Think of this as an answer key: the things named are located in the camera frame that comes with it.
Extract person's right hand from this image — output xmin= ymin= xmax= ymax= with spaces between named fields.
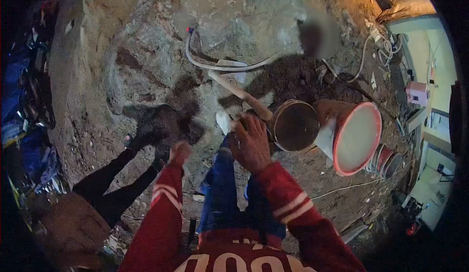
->
xmin=230 ymin=112 xmax=272 ymax=174

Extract person's left hand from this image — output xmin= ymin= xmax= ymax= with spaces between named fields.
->
xmin=169 ymin=141 xmax=193 ymax=168

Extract person's right fingers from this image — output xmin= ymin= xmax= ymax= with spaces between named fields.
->
xmin=233 ymin=112 xmax=266 ymax=134

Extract person's left fingers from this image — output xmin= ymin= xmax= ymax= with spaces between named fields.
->
xmin=170 ymin=141 xmax=193 ymax=156

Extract wooden tool handle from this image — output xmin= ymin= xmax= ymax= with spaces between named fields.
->
xmin=208 ymin=69 xmax=274 ymax=122

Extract round wooden-rimmed sieve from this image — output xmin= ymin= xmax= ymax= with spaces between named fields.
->
xmin=270 ymin=99 xmax=320 ymax=153

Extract white plastic scrap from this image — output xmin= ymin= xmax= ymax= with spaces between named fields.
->
xmin=216 ymin=59 xmax=248 ymax=84

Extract person's legs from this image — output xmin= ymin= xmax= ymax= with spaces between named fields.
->
xmin=197 ymin=110 xmax=287 ymax=240

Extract pile of dark soil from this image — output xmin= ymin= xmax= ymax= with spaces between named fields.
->
xmin=246 ymin=54 xmax=364 ymax=105

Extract red-rimmed white tub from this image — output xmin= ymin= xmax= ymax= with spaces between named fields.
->
xmin=314 ymin=100 xmax=383 ymax=177

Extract person's body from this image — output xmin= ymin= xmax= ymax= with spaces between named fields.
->
xmin=118 ymin=213 xmax=368 ymax=272

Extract stack of red buckets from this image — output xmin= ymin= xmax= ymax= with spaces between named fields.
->
xmin=366 ymin=145 xmax=404 ymax=179

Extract blue tarpaulin heap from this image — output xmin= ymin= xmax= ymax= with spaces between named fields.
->
xmin=0 ymin=50 xmax=62 ymax=194

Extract pink box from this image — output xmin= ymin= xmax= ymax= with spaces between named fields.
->
xmin=405 ymin=81 xmax=430 ymax=106

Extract thick white hose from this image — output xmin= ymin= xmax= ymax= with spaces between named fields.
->
xmin=185 ymin=28 xmax=281 ymax=72

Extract thin white cable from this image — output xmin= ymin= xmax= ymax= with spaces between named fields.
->
xmin=322 ymin=28 xmax=403 ymax=84

